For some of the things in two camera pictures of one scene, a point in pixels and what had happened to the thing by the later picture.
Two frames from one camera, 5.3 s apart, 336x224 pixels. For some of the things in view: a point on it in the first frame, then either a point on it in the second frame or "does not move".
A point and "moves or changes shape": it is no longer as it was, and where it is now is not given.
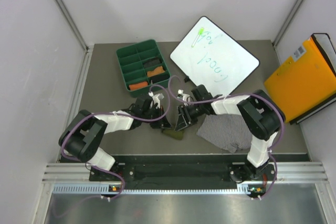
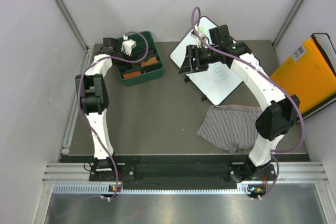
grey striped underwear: [231, 132] does not move
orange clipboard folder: [305, 80] does not move
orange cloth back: [157, 71] → [152, 60]
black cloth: [160, 77] → [147, 63]
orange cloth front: [138, 85] → [126, 75]
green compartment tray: [143, 65] moves or changes shape
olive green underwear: [177, 135] → [136, 65]
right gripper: [185, 118] → [189, 65]
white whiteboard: [209, 58] does not move
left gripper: [161, 124] → [127, 66]
